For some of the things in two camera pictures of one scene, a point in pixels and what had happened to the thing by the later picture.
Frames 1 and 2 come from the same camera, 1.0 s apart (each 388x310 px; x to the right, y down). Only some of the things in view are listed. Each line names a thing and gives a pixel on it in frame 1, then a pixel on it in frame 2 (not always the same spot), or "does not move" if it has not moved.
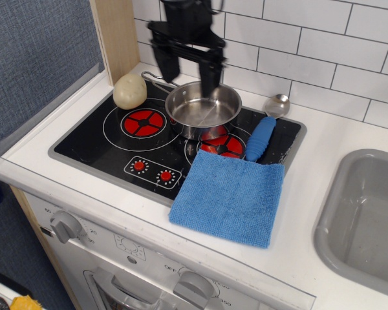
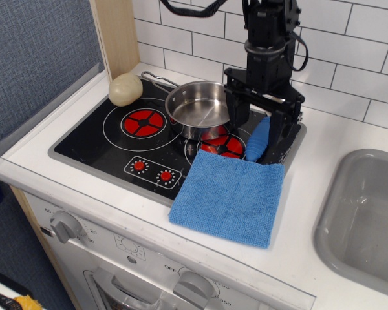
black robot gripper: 187,27 to 266,83
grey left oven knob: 64,226 does not move
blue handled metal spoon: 277,107 does not move
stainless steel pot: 196,117 does not move
